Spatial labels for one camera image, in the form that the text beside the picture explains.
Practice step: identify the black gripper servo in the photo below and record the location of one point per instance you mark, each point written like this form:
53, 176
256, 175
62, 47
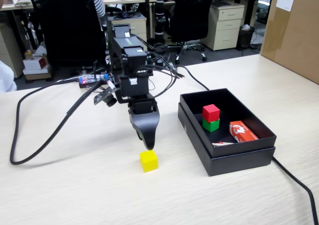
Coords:
142, 106

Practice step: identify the yellow wooden cube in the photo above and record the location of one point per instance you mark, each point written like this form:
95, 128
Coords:
149, 161

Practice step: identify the green wooden cube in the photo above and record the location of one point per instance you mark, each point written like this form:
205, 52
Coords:
211, 126

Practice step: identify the red wooden cube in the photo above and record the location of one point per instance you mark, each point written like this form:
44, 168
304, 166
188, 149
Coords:
211, 114

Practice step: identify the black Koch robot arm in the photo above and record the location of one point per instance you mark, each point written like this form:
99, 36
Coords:
129, 45

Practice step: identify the black box lid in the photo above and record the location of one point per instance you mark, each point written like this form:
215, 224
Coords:
239, 163

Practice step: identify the black cardboard box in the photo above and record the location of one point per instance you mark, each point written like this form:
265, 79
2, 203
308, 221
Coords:
244, 147

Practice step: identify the flat brown cardboard box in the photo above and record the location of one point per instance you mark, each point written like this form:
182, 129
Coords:
37, 75

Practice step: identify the large brown cardboard box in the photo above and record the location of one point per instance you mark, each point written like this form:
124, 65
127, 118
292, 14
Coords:
291, 35

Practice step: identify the controller board with LED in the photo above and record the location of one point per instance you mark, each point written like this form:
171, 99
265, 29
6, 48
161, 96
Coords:
89, 79

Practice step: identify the orange matchbox carton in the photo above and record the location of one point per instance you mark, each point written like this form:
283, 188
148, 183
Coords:
241, 132

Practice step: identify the black pole white bands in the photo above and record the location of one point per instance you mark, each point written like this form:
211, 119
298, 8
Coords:
160, 15

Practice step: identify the thin black stand pole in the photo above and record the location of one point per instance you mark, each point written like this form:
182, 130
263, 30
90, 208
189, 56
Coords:
147, 10

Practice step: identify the black mesh office chair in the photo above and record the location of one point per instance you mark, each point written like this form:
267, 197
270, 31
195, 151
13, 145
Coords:
192, 13

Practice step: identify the white red small carton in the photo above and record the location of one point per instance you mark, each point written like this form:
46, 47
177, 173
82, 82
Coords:
33, 63

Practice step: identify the black high-back office chair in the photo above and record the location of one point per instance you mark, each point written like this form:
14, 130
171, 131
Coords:
67, 23

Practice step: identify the person in striped shirt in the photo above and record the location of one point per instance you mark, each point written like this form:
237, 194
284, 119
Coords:
98, 3

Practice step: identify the black waste bin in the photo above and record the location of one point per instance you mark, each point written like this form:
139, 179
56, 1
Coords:
246, 39

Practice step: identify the person in white clothing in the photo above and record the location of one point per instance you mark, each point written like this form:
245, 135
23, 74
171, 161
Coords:
6, 77

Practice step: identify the beige side cabinet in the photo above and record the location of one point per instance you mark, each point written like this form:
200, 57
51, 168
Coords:
10, 53

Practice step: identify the desk with black legs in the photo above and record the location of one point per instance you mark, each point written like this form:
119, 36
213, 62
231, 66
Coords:
249, 8

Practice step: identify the white shipping label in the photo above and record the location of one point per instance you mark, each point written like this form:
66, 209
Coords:
285, 2

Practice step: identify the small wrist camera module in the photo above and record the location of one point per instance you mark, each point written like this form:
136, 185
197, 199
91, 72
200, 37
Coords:
106, 97

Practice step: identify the beige drawer pedestal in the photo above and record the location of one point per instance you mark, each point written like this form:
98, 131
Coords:
139, 28
224, 25

